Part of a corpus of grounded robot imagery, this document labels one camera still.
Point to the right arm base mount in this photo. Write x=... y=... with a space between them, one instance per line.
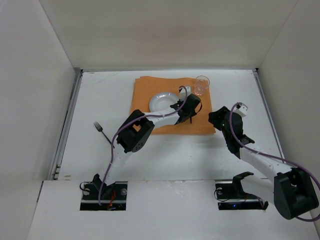
x=231 y=197

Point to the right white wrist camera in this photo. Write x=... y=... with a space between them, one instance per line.
x=241 y=109

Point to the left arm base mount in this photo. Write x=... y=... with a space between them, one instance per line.
x=113 y=199

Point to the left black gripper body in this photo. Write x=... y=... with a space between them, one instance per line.
x=181 y=110

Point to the clear plastic plate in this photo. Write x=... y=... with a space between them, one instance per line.
x=162 y=101

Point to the black plastic fork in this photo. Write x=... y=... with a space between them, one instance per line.
x=100 y=130

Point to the clear plastic cup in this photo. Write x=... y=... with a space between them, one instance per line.
x=201 y=84

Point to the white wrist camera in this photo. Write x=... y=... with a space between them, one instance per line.
x=241 y=109
x=184 y=92

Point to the left aluminium table rail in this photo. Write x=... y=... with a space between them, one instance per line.
x=62 y=141

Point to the orange cloth napkin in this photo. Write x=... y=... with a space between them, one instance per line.
x=146 y=87

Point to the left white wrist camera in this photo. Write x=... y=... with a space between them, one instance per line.
x=184 y=92

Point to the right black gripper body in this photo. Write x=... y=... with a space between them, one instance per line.
x=218 y=117

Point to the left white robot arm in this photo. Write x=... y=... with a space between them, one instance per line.
x=134 y=133

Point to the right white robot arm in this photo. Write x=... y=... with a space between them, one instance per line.
x=288 y=186

